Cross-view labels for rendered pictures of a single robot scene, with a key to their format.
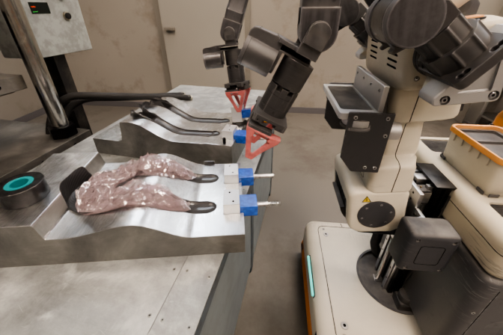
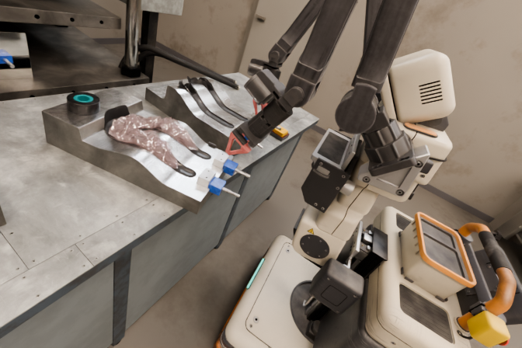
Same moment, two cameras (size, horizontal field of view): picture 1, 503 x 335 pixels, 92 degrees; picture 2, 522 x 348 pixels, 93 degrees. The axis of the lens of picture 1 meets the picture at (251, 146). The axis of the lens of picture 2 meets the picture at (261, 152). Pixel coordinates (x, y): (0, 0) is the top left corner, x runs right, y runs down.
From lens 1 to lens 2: 0.23 m
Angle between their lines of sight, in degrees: 7
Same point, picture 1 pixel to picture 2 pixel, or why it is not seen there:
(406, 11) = (349, 107)
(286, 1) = not seen: hidden behind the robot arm
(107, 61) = (197, 22)
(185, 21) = (276, 15)
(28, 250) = (70, 141)
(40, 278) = (68, 162)
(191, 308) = (142, 226)
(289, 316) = (225, 296)
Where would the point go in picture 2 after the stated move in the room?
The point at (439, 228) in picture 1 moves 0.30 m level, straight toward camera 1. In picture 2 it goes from (351, 280) to (267, 304)
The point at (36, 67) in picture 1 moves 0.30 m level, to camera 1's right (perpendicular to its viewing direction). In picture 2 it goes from (132, 18) to (189, 44)
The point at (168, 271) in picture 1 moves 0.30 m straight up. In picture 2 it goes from (141, 199) to (151, 103)
